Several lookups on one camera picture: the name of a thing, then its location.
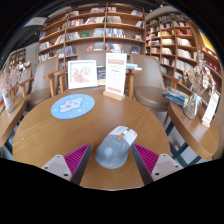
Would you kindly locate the glass vase pink dried flowers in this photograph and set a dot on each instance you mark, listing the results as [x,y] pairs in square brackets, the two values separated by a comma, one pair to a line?
[8,101]

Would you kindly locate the small white table sign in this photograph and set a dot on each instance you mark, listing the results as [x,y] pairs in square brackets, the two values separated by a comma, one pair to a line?
[210,110]

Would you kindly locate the brown padded wooden armchair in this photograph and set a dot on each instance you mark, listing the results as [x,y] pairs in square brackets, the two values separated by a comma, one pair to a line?
[150,95]
[45,73]
[91,55]

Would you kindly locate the grey computer mouse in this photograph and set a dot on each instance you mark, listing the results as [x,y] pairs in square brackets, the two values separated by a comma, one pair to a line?
[113,150]

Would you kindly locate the white red sign wooden base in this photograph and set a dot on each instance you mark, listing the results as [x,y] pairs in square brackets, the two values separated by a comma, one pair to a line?
[115,75]

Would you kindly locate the white hanging ceiling panel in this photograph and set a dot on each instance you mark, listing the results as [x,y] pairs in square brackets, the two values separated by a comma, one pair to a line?
[35,21]

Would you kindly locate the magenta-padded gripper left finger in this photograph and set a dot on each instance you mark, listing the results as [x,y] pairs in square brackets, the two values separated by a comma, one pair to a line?
[60,165]

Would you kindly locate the round wooden side table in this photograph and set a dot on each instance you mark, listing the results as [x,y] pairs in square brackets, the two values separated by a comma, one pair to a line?
[10,120]
[195,133]

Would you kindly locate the round blue mouse pad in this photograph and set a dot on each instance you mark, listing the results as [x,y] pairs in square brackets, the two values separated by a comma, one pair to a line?
[72,106]

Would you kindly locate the dark-covered standing book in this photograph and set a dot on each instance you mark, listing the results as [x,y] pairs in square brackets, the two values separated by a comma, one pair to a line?
[101,74]

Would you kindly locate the white framed floral picture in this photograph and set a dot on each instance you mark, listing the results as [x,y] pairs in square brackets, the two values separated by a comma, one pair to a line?
[82,74]

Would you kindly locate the glass vase pale dried flowers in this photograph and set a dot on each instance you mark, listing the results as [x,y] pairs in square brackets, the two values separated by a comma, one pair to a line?
[191,108]

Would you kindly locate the angled wooden bookshelf unit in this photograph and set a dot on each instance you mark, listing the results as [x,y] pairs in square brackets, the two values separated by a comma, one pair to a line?
[176,43]

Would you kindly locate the small distant wooden bookshelf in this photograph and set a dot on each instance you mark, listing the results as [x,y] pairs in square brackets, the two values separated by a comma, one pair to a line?
[16,58]

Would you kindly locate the flat stack of teal books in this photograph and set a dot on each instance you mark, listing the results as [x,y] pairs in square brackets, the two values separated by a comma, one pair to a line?
[133,66]

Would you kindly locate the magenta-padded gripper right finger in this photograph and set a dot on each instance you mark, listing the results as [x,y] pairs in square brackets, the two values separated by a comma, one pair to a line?
[163,165]

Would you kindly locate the wide wooden bookshelf unit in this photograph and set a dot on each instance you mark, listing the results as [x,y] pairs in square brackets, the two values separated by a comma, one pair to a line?
[90,30]

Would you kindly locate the stack of blue books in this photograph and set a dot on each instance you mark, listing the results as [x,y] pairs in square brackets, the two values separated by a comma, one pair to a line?
[176,97]

